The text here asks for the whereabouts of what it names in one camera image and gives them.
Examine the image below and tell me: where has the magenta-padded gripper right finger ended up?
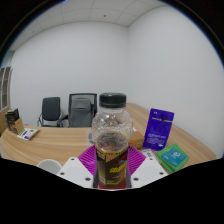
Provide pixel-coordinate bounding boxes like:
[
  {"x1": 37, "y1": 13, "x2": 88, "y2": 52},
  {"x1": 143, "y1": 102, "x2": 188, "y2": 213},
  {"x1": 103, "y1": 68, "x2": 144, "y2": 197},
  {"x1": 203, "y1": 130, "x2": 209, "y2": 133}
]
[{"x1": 127, "y1": 144, "x2": 169, "y2": 189}]

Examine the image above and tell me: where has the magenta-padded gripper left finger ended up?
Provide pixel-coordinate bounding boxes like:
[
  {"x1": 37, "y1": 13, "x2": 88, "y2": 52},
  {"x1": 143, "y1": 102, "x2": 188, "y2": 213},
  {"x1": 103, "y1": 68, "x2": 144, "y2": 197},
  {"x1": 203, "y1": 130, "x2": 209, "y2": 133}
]
[{"x1": 56, "y1": 144, "x2": 98, "y2": 189}]

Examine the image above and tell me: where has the clear bottle with black cap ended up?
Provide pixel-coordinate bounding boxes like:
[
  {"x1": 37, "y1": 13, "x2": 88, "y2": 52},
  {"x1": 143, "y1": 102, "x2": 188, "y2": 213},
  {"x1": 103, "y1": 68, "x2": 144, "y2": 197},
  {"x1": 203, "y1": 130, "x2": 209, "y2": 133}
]
[{"x1": 91, "y1": 92, "x2": 134, "y2": 190}]

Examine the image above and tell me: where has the small tan box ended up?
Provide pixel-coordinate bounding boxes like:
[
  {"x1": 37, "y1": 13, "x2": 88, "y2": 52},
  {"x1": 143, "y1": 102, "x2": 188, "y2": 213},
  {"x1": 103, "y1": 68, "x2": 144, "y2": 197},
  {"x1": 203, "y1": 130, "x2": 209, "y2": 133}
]
[{"x1": 141, "y1": 148, "x2": 159, "y2": 162}]

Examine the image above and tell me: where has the white and grey mug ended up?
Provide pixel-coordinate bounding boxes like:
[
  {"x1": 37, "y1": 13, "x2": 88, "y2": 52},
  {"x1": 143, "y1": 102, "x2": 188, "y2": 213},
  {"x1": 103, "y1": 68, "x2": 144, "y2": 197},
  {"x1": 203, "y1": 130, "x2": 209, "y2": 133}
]
[{"x1": 36, "y1": 158, "x2": 63, "y2": 176}]

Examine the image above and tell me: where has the green flat packet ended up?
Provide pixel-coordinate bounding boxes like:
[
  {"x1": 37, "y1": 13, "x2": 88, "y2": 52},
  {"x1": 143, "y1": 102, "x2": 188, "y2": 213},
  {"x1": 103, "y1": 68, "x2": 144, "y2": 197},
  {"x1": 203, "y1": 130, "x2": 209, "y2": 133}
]
[{"x1": 155, "y1": 143, "x2": 190, "y2": 175}]

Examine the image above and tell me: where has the purple standing pouch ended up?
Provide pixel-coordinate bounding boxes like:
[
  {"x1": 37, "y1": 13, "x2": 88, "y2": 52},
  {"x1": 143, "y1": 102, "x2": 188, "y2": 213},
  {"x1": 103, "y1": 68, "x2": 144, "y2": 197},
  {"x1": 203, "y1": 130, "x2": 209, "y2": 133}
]
[{"x1": 142, "y1": 107, "x2": 175, "y2": 152}]

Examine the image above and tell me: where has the wooden side desk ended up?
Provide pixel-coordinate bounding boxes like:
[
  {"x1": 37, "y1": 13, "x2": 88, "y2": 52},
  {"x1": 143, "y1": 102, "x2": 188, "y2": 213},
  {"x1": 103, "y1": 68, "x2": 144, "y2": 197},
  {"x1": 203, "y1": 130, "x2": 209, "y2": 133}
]
[{"x1": 125, "y1": 102, "x2": 154, "y2": 134}]

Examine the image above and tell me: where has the grey mesh office chair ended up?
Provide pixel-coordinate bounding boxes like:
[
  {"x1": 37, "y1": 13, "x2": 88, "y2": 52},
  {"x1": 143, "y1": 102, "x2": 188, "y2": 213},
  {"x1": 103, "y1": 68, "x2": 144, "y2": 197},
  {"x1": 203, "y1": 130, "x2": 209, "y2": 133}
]
[{"x1": 61, "y1": 92, "x2": 99, "y2": 128}]

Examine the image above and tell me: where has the white and green leaflet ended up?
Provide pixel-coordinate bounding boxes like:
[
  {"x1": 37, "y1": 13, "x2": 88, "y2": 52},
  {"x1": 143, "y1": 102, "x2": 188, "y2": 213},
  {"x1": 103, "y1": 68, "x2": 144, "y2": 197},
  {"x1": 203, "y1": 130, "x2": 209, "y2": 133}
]
[{"x1": 17, "y1": 127, "x2": 40, "y2": 141}]

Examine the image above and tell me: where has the black visitor chair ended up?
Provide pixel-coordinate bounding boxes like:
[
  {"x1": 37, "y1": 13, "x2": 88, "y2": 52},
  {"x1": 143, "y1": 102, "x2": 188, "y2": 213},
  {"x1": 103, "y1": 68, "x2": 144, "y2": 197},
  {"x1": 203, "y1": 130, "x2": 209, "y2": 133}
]
[{"x1": 37, "y1": 96, "x2": 64, "y2": 128}]

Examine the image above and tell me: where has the tan cardboard box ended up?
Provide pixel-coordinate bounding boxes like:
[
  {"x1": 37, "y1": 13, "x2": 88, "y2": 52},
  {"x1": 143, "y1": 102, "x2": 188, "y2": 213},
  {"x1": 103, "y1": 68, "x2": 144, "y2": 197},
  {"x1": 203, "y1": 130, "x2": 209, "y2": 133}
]
[{"x1": 9, "y1": 118, "x2": 25, "y2": 135}]

